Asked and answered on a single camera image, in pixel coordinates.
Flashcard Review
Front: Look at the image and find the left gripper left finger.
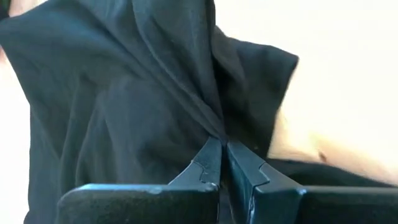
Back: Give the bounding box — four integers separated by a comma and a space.
57, 136, 222, 224

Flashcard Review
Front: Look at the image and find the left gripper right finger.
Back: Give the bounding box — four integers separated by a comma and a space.
226, 141, 398, 224

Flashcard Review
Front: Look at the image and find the black garment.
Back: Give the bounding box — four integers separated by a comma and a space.
0, 0, 394, 224

